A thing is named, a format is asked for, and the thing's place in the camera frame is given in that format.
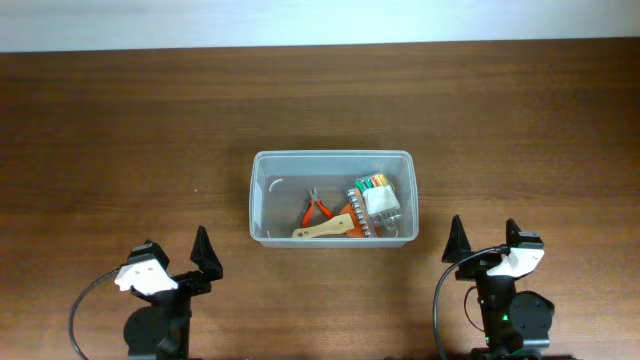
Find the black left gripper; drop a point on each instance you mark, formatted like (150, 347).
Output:
(185, 282)

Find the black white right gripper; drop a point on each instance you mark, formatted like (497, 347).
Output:
(480, 272)

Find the pack of AA batteries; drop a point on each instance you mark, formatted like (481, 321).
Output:
(381, 202)

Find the clear plastic storage box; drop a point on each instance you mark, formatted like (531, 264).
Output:
(279, 194)

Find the orange scraper wooden handle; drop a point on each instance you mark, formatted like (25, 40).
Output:
(336, 226)

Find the red handled cutting pliers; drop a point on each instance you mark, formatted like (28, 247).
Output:
(315, 202)

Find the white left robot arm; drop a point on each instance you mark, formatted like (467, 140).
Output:
(161, 329)

